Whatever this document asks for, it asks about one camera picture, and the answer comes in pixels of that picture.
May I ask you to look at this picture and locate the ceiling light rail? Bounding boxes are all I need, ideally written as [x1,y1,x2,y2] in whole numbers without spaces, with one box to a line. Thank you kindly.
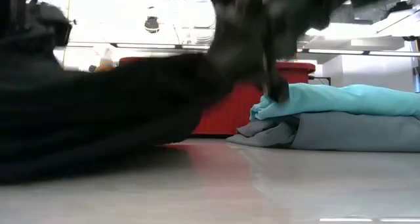
[64,41,420,58]

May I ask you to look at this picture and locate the grey-green pants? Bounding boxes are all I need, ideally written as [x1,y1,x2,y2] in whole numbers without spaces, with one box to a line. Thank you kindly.
[225,110,420,153]

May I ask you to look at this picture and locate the turquoise garment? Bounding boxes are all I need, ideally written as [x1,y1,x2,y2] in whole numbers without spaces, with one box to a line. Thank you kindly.
[249,83,420,122]

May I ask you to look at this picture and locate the yellow cable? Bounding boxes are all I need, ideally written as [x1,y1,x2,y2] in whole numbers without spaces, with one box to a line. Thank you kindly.
[62,0,74,67]

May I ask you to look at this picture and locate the orange spray bottle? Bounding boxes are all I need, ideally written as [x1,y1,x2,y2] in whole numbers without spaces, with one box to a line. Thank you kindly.
[94,47,116,73]

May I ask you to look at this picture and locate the red plastic laundry bin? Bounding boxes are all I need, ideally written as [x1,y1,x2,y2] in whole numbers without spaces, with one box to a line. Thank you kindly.
[118,56,316,136]

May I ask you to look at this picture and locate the black dome ceiling camera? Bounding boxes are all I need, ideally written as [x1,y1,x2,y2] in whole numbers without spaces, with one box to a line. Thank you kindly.
[144,16,161,34]

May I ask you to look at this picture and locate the black garment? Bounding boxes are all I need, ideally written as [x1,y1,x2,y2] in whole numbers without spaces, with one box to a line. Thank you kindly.
[0,51,240,186]

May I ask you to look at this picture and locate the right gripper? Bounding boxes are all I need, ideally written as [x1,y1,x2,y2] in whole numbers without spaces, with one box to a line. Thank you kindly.
[205,0,390,104]

